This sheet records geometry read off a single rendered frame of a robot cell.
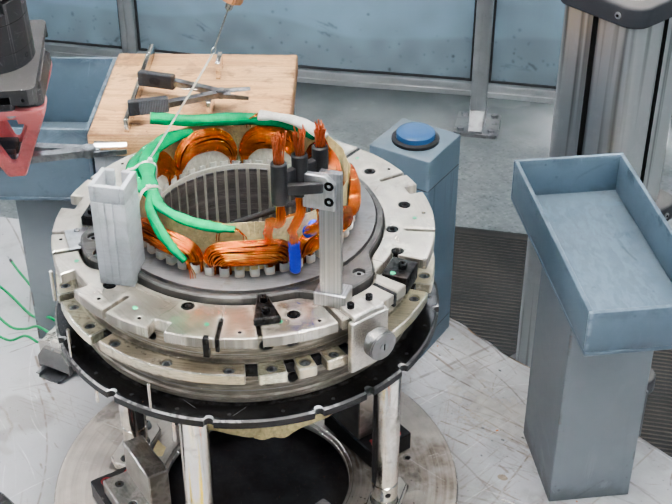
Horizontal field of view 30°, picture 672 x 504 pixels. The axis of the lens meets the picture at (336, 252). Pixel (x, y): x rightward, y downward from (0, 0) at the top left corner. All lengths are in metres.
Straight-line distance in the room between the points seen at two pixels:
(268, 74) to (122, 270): 0.45
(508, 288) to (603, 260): 1.70
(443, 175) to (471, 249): 1.67
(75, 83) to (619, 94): 0.60
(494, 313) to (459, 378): 1.39
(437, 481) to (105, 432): 0.34
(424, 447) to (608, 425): 0.19
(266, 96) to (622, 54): 0.37
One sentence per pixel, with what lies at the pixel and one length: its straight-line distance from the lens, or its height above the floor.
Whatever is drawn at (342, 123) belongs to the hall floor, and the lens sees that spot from 3.52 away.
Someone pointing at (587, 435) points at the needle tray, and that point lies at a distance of 1.21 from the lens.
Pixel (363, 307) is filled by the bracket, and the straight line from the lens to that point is 0.95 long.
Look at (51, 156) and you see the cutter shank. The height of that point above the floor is 1.17.
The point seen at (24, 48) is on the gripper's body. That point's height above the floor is 1.27.
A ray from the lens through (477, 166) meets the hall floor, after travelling 3.33.
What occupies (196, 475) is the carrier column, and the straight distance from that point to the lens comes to 1.05.
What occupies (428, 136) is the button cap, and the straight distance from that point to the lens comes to 1.29.
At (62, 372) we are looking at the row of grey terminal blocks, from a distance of 1.42.
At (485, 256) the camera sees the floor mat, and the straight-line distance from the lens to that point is 2.95.
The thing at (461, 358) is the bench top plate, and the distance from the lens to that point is 1.41.
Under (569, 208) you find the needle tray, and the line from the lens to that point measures 1.22.
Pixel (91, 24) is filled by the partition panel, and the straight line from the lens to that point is 3.69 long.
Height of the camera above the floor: 1.66
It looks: 34 degrees down
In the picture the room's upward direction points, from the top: straight up
